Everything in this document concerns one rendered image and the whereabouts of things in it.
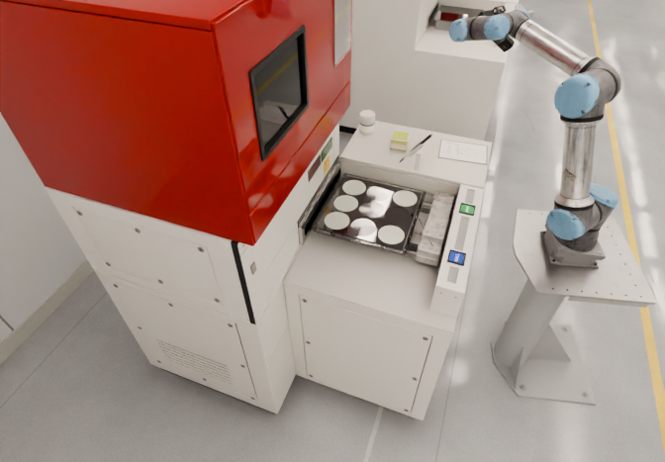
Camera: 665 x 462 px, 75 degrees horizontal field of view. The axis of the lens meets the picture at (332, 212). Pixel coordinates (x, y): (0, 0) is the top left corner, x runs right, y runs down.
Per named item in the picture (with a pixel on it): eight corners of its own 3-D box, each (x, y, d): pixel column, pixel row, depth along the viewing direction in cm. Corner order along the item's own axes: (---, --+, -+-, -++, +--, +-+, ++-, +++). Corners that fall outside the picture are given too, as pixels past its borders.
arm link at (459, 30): (465, 43, 150) (446, 44, 157) (485, 39, 155) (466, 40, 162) (465, 18, 147) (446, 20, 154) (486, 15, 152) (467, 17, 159)
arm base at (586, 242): (582, 223, 170) (594, 204, 164) (603, 251, 159) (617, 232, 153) (545, 224, 169) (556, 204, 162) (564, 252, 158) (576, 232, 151)
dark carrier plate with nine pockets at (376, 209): (316, 228, 168) (316, 227, 168) (344, 176, 191) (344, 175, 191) (402, 250, 159) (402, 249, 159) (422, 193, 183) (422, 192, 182)
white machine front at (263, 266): (250, 323, 146) (230, 242, 118) (333, 180, 201) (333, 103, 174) (258, 325, 145) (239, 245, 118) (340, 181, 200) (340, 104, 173)
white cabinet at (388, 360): (296, 383, 215) (282, 282, 159) (356, 247, 281) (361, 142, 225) (424, 430, 198) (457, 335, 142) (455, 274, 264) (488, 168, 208)
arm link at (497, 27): (518, 11, 145) (490, 14, 153) (496, 16, 139) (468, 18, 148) (517, 36, 148) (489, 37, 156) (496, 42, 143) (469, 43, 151)
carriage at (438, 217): (415, 260, 161) (416, 255, 159) (433, 200, 186) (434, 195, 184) (436, 266, 159) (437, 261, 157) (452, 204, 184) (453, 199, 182)
